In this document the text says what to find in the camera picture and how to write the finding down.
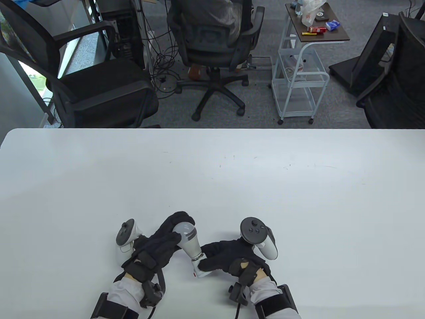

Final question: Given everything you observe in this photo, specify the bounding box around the person's right hand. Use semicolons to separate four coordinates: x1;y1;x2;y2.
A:
198;239;269;278

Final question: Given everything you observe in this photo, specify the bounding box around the person's left hand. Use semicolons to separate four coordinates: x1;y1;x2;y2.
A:
121;211;196;283

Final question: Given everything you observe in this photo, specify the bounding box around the white light bulb socket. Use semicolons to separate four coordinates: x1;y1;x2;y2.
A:
192;255;213;278

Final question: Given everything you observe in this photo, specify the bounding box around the white light bulb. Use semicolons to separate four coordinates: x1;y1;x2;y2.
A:
173;222;204;261

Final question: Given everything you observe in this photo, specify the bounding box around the person's right forearm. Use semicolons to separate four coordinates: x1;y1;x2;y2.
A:
249;275;301;319

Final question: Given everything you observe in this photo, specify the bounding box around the person's left forearm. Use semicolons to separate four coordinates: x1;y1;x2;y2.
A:
91;273;147;319

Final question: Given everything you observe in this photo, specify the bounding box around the grey white left controller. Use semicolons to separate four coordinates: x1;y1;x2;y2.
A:
116;219;144;266

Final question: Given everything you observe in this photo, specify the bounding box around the grey white controller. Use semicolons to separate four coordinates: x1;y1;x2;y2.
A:
116;219;144;266
240;217;278;260

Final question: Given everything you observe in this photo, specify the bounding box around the grey white right controller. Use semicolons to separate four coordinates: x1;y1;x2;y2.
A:
240;217;278;260

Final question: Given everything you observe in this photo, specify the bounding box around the empty black mesh office chair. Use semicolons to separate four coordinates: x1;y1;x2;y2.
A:
0;0;160;129

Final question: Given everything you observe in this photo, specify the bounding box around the white cart with brown top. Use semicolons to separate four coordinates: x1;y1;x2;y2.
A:
271;2;351;125

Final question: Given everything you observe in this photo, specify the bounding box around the black swivel office chair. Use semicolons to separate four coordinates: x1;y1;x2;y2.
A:
167;0;265;121

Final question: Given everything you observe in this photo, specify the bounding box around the black computer tower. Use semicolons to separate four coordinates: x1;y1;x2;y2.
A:
99;0;147;70

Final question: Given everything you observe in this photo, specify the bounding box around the white plastic bag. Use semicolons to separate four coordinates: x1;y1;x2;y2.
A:
300;0;328;26

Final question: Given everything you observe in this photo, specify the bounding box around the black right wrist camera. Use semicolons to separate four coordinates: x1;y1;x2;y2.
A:
228;282;249;307

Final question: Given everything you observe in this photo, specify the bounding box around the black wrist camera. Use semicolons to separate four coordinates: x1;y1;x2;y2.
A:
139;281;164;309
228;282;249;307

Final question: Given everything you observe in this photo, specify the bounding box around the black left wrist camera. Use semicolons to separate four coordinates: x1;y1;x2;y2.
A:
139;281;164;309

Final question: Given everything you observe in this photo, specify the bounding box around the tangle of black cables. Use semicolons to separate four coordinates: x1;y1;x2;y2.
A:
145;28;182;99

